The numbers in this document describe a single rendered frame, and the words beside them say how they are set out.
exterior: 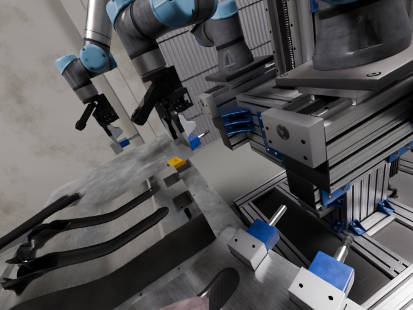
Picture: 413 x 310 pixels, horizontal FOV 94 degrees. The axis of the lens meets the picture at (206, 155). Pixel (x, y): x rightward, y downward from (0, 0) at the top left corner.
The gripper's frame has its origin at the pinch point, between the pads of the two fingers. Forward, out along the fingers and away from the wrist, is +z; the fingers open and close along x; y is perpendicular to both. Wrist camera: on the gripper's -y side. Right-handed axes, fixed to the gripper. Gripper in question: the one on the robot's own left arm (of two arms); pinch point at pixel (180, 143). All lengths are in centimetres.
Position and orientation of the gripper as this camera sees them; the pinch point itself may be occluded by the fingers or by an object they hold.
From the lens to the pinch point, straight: 58.1
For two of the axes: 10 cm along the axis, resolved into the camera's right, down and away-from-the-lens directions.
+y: 7.4, -5.5, 3.9
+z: 3.5, 8.1, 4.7
